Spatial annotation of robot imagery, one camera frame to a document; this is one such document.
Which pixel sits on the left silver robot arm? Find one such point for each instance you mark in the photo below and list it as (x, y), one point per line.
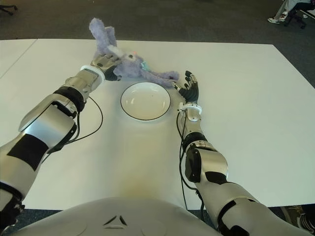
(44, 123)

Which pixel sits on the purple plush bunny doll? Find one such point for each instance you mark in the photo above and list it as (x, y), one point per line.
(133, 66)

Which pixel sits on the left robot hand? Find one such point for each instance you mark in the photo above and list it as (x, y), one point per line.
(101, 61)

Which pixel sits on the white plate with black rim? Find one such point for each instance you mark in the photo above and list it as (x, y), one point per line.
(145, 102)

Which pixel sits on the dark patterned sneaker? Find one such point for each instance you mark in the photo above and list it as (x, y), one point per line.
(297, 216)

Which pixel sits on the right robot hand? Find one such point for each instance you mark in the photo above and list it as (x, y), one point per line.
(191, 92)

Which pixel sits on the silver robot torso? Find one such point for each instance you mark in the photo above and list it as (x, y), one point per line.
(118, 214)

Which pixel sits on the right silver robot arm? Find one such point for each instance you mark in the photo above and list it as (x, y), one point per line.
(214, 162)

